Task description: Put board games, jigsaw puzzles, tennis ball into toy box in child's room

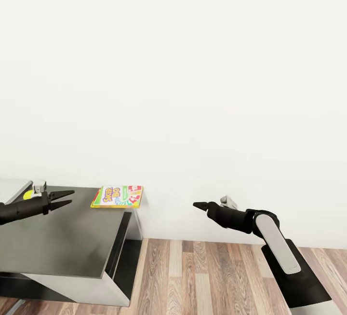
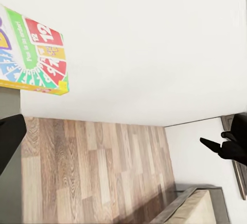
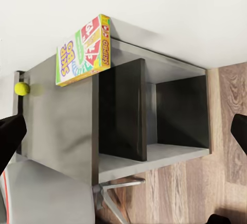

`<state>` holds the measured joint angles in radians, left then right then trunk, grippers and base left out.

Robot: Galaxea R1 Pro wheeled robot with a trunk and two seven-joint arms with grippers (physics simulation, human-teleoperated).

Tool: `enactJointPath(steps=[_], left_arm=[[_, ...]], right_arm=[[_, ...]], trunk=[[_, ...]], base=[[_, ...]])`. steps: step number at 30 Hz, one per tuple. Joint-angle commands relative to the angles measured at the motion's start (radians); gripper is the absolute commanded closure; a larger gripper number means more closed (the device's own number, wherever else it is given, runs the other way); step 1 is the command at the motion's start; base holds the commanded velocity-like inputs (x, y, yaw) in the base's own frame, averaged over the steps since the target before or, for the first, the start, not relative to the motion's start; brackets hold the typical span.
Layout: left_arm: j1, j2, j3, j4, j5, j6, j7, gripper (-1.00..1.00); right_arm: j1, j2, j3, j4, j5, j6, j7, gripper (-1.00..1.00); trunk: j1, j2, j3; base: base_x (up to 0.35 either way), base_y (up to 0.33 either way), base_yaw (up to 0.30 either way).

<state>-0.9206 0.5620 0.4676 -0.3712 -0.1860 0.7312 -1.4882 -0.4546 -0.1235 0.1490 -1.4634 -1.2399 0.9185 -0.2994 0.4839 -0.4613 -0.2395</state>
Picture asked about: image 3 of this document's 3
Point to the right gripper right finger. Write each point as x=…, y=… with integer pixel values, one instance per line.
x=239, y=130

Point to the tennis ball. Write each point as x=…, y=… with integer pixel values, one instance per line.
x=22, y=88

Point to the board game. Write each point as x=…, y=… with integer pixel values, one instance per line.
x=84, y=53

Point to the desk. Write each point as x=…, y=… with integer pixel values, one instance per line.
x=145, y=112

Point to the swivel chair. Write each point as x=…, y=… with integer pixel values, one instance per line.
x=37, y=194

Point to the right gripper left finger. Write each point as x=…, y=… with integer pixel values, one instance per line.
x=12, y=131

